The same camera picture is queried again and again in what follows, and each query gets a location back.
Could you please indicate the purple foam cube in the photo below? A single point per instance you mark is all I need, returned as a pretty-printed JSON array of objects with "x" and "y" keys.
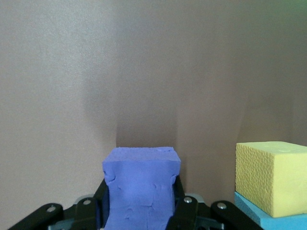
[{"x": 140, "y": 187}]

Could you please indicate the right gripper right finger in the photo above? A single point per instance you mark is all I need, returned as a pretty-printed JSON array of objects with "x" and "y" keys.
[{"x": 192, "y": 213}]

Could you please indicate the yellow foam cube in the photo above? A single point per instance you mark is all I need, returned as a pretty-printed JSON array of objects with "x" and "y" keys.
[{"x": 271, "y": 177}]

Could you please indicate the blue foam cube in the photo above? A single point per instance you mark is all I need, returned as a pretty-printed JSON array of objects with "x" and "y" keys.
[{"x": 283, "y": 222}]

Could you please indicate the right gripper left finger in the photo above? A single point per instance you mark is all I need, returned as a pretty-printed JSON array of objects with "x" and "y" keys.
[{"x": 79, "y": 215}]

